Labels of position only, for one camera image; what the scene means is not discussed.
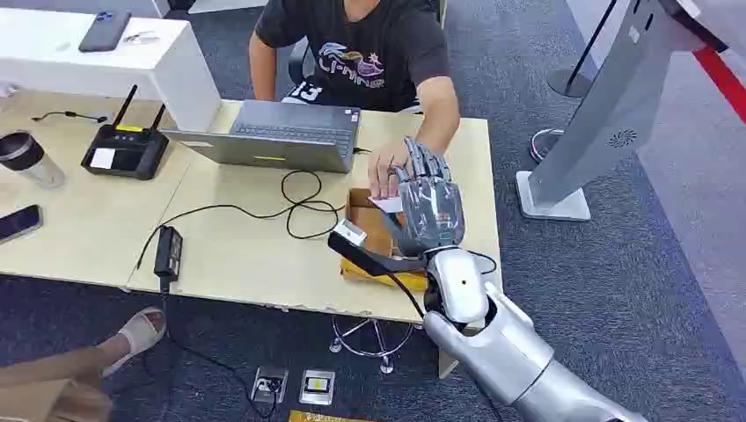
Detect black router with antennas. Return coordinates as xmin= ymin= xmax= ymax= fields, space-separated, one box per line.
xmin=80 ymin=84 xmax=171 ymax=181

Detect chrome chair base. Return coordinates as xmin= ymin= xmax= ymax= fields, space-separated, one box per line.
xmin=328 ymin=316 xmax=419 ymax=375

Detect person's left hand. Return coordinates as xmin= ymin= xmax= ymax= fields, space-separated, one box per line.
xmin=367 ymin=142 xmax=413 ymax=200

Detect pale sandal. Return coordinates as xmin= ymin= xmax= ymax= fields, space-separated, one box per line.
xmin=101 ymin=307 xmax=169 ymax=379

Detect white card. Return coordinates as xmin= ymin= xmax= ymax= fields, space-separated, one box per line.
xmin=368 ymin=196 xmax=405 ymax=215

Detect round metal ring base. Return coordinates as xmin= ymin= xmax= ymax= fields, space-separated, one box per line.
xmin=528 ymin=127 xmax=566 ymax=165

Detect grey kiosk stand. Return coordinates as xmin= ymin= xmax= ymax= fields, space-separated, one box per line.
xmin=515 ymin=0 xmax=731 ymax=223

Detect black smartphone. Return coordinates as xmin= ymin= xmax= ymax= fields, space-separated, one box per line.
xmin=0 ymin=204 xmax=45 ymax=246

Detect wooden card box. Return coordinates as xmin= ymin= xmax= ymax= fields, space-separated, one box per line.
xmin=340 ymin=187 xmax=430 ymax=294

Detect floor socket with yellow label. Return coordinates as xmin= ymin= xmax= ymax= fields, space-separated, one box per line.
xmin=298 ymin=368 xmax=337 ymax=407

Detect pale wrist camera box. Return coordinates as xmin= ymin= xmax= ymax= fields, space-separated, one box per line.
xmin=333 ymin=219 xmax=369 ymax=249

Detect floor socket with plug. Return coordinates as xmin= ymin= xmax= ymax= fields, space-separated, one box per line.
xmin=250 ymin=365 xmax=290 ymax=405

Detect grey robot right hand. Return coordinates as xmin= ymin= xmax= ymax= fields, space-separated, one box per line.
xmin=381 ymin=136 xmax=467 ymax=258

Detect dark smartphone with blue lens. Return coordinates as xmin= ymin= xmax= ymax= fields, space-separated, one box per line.
xmin=77 ymin=10 xmax=133 ymax=55

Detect red barrier belt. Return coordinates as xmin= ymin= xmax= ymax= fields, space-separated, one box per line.
xmin=691 ymin=46 xmax=746 ymax=126

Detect yellow flat strip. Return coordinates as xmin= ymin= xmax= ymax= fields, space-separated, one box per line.
xmin=288 ymin=410 xmax=376 ymax=422

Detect black laptop power cable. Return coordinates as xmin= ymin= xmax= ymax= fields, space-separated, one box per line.
xmin=134 ymin=147 xmax=373 ymax=273

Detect black stanchion post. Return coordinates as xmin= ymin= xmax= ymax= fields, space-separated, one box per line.
xmin=545 ymin=0 xmax=620 ymax=99

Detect black mains cable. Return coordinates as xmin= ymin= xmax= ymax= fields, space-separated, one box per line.
xmin=157 ymin=277 xmax=282 ymax=422

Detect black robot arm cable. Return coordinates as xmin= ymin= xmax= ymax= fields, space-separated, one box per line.
xmin=381 ymin=249 xmax=500 ymax=320

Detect grey laptop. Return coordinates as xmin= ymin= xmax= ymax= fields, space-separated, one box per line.
xmin=160 ymin=98 xmax=362 ymax=175

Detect seated person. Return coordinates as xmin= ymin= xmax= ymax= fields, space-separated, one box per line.
xmin=248 ymin=0 xmax=462 ymax=200

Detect black power adapter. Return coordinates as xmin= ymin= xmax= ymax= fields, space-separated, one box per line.
xmin=153 ymin=225 xmax=184 ymax=280

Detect black-lidded tumbler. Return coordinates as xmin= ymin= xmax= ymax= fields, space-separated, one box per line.
xmin=0 ymin=130 xmax=67 ymax=190

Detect white cabinet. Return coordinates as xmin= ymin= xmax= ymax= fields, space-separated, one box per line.
xmin=0 ymin=6 xmax=223 ymax=134

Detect short black cable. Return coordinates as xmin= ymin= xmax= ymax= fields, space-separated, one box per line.
xmin=31 ymin=110 xmax=110 ymax=125

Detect person's leg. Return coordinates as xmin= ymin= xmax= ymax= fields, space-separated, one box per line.
xmin=0 ymin=331 xmax=132 ymax=422

